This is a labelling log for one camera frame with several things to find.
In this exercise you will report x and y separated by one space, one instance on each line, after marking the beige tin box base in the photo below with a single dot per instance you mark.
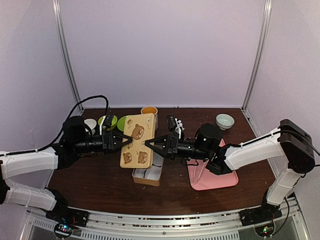
146 181

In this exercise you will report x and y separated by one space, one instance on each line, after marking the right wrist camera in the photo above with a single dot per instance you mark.
175 126

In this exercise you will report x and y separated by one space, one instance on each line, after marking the right aluminium frame post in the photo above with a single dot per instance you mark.
264 30

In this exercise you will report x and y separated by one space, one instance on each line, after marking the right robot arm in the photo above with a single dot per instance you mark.
288 140

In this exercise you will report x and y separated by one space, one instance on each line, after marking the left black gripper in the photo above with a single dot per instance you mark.
114 148

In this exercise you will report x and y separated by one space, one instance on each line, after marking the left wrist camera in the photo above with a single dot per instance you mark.
108 121

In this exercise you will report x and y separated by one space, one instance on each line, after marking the white floral mug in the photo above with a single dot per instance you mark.
151 110

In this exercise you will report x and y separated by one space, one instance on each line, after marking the green saucer plate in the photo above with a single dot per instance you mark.
121 123

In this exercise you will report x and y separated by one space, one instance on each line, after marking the left aluminium frame post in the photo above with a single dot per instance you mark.
64 49

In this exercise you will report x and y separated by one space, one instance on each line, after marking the white paper cupcake liner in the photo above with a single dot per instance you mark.
153 173
158 160
139 173

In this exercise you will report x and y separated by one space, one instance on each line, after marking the black white dotted cup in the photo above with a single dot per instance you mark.
92 124

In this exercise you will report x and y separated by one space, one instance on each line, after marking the pale celadon tea bowl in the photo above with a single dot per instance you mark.
224 121

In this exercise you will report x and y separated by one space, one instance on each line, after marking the green small bowl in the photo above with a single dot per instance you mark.
107 122

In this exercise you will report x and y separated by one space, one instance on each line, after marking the aluminium frame post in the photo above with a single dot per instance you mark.
264 30
64 49

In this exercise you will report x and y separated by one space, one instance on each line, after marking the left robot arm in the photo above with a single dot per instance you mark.
77 139

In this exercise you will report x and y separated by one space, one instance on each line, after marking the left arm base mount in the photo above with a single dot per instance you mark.
67 222

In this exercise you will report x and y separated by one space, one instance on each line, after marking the aluminium front rail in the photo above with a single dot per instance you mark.
225 225

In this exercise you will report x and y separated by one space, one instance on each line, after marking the bear print tin lid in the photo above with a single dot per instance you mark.
140 127

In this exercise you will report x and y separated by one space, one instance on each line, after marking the pink plastic tray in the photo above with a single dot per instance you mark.
210 181

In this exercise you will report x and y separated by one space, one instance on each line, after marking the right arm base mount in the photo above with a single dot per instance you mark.
262 219

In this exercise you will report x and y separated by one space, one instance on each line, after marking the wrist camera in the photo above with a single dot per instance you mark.
175 126
108 121

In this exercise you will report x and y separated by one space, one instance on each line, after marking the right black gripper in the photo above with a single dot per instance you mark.
168 141

